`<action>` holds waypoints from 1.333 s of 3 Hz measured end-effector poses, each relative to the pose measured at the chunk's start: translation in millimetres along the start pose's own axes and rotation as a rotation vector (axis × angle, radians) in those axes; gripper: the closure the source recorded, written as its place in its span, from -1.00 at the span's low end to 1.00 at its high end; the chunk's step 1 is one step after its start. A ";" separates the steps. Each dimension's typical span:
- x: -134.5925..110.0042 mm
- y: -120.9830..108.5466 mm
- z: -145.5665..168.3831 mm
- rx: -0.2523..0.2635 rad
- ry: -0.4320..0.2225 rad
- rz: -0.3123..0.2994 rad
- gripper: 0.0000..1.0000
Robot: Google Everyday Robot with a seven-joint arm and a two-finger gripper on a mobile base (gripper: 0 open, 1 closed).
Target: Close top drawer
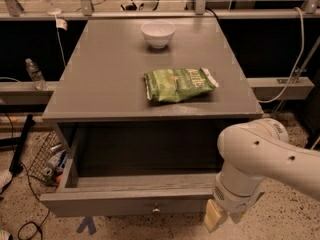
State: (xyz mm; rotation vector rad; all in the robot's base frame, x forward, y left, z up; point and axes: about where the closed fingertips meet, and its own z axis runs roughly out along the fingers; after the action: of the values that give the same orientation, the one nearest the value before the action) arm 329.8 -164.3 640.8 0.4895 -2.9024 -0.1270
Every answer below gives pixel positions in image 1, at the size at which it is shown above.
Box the grey top drawer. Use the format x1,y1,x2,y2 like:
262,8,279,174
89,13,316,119
40,124,222,217

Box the clear plastic water bottle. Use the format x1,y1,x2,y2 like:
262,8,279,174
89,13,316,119
25,58,47,91

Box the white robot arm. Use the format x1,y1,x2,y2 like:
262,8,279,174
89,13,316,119
204,118,320,232

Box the white cable at right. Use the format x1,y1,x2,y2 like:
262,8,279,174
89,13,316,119
257,6,306,104

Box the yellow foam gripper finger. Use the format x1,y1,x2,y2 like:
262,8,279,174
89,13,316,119
204,199,228,232

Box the black stand leg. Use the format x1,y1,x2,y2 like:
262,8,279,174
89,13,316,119
9,114,34,174

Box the blue tape cross mark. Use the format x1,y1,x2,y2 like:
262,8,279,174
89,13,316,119
76,217,97,235

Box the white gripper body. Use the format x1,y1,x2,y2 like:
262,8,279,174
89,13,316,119
212,173,264,224

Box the grey wooden drawer cabinet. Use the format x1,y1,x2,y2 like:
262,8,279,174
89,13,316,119
43,17,262,160

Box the white ceramic bowl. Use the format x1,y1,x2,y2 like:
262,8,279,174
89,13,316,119
141,20,176,49

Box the wire basket with cans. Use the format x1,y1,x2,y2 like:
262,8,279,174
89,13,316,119
28,132,68,186

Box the black cable on floor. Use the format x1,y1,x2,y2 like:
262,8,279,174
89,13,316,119
0,112,52,240

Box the green chip bag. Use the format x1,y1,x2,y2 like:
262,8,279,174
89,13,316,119
144,68,219,103

